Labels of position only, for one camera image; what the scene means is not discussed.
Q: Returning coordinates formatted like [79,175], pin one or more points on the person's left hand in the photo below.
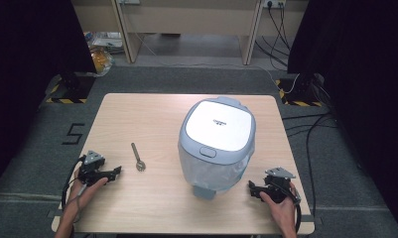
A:
[82,195]

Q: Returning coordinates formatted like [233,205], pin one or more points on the black curtain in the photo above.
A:
[27,66]
[362,82]

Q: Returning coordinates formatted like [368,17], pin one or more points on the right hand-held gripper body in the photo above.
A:
[279,188]

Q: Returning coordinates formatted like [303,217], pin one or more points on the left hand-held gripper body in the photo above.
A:
[91,168]

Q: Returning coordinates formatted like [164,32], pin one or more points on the white wall socket strip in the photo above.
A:
[274,3]

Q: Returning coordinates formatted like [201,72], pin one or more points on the blue-grey rice container white lid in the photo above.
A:
[219,125]

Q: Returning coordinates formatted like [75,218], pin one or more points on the metal spoon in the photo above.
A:
[140,165]

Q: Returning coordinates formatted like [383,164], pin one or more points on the clear plastic bag with clutter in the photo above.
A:
[102,56]

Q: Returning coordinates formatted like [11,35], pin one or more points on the black stand base striped tape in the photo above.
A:
[72,86]
[300,91]

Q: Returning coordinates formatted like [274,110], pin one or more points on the person's right hand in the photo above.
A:
[284,213]

